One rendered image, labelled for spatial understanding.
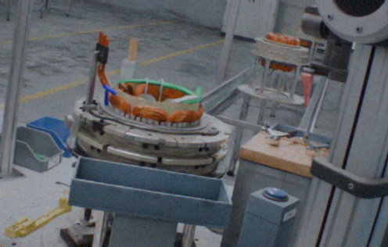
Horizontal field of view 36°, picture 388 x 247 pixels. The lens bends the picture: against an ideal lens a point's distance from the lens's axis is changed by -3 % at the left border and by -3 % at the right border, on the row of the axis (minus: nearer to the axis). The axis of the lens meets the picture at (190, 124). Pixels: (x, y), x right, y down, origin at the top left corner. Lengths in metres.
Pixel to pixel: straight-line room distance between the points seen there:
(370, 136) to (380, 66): 0.09
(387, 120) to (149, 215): 0.38
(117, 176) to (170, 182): 0.09
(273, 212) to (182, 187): 0.17
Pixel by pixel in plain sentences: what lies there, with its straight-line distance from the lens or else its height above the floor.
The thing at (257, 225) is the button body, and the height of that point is 0.98.
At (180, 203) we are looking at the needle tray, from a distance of 0.93.
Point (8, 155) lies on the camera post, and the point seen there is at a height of 0.84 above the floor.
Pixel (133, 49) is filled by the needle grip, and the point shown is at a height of 1.21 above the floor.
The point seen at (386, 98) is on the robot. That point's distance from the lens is 0.81.
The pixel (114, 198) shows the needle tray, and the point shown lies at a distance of 0.92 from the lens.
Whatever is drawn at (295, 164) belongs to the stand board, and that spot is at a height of 1.06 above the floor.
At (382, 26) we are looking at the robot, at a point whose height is 1.38.
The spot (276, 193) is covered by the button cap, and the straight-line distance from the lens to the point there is 1.09.
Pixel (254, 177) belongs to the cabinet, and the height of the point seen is 1.01.
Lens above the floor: 1.39
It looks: 14 degrees down
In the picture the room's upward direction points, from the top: 11 degrees clockwise
